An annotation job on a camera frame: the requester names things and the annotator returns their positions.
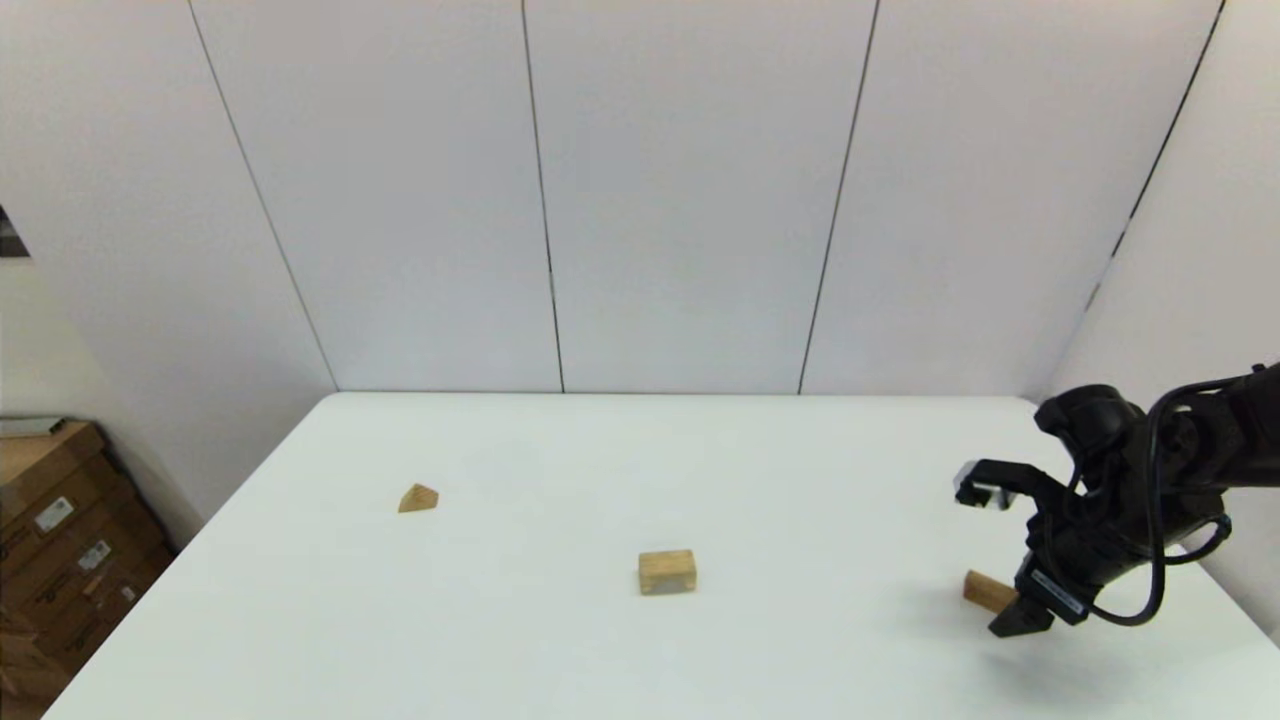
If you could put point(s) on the brown cardboard box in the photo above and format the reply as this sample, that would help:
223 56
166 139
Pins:
55 515
100 600

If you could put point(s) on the rectangular wooden building block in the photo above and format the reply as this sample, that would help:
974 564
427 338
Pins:
988 591

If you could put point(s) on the arched wooden building block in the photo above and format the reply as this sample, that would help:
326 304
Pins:
666 570

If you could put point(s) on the triangular wooden building block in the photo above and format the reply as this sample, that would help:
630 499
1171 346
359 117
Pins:
418 499

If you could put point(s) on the dark wall fixture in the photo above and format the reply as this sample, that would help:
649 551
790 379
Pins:
8 238

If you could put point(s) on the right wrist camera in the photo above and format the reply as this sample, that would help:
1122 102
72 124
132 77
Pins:
975 492

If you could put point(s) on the flat grey item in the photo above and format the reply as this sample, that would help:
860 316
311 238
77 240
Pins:
30 427

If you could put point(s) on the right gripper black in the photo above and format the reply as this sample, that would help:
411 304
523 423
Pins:
1085 550

